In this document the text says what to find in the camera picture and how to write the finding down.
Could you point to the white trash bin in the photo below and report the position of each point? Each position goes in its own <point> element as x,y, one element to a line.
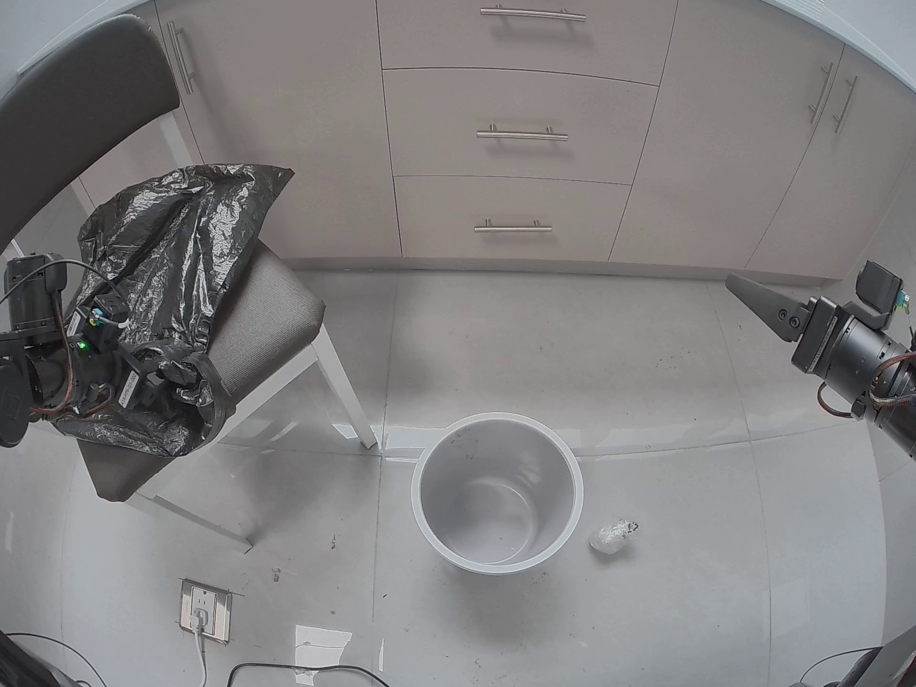
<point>494,484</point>

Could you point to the crumpled clear wrapper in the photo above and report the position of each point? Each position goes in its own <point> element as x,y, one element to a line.
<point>612,535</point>

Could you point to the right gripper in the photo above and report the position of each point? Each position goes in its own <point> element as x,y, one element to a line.
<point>823,337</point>

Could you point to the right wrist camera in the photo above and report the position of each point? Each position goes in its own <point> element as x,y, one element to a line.
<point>879,290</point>

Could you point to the grey padded white chair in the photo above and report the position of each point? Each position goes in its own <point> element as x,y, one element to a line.
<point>265,312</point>

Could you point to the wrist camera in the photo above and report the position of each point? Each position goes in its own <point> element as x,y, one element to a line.
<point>100,319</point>
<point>879,290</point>

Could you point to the beige cabinet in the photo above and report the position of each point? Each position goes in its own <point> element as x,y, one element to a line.
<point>501,97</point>

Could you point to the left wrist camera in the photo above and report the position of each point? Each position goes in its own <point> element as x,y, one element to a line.
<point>100,319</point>

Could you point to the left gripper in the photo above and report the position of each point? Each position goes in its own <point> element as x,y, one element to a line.
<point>93,383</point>

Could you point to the black plastic bag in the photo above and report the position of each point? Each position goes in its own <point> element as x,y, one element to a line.
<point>179,240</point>

